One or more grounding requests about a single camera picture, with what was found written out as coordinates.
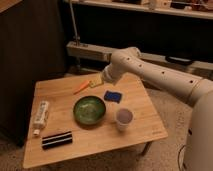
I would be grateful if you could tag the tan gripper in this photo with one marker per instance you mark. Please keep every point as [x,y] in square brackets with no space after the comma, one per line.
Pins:
[96,81]

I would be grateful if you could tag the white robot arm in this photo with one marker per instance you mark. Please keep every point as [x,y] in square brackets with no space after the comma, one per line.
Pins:
[195,91]

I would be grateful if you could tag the green ceramic bowl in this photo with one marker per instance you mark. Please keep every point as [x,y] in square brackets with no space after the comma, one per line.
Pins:
[89,110]

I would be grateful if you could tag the white plastic bottle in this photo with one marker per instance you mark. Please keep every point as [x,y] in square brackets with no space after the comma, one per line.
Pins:
[40,118]

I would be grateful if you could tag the orange carrot toy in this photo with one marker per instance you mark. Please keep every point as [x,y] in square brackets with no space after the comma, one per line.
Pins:
[82,87]

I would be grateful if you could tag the blue sponge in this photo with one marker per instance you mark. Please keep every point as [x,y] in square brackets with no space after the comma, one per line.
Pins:
[113,96]

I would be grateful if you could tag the white plastic cup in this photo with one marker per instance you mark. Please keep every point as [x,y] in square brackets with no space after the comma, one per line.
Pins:
[123,118]

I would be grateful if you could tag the wooden table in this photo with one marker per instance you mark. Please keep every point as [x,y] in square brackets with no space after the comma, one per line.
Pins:
[146,125]

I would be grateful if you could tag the metal pole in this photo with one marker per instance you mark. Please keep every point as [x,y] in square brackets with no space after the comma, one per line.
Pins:
[76,36]

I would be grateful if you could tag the black striped box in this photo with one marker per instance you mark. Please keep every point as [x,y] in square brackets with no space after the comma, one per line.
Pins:
[56,140]

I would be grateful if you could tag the dark cabinet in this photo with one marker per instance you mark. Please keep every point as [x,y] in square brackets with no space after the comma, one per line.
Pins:
[31,49]

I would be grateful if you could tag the wooden shelf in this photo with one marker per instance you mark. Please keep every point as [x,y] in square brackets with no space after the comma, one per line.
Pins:
[151,6]

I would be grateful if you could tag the grey metal bench rail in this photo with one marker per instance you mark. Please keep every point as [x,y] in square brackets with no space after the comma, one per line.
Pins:
[90,51]

